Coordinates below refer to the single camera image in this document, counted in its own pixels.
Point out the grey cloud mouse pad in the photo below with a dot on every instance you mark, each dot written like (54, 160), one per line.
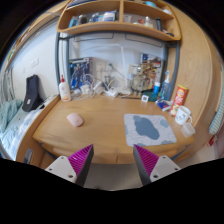
(148, 130)

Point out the wooden wall shelf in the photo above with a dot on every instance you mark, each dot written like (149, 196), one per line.
(153, 18)

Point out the small white clock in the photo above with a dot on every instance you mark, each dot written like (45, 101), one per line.
(145, 98)

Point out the clear plastic cup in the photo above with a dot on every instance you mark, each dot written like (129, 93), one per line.
(187, 129)

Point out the blue spray bottle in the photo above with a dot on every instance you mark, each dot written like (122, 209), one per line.
(165, 85)

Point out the pink computer mouse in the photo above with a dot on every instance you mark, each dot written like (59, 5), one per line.
(75, 119)

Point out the white power strip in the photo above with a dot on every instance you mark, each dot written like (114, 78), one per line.
(111, 93)

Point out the wooden desk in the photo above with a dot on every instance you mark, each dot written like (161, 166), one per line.
(103, 127)

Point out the blue poster box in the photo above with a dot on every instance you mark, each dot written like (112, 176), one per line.
(78, 69)

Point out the light blue bed blanket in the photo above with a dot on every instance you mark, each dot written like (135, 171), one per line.
(8, 110)

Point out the white lotion pump bottle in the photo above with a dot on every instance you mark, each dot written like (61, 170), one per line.
(64, 90)

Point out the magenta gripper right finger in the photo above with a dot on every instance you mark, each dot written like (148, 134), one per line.
(152, 167)

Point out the white mug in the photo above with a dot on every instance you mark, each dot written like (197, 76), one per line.
(183, 115)

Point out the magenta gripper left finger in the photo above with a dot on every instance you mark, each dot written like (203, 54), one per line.
(75, 167)

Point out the red chips can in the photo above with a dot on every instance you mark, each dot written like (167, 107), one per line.
(178, 99)

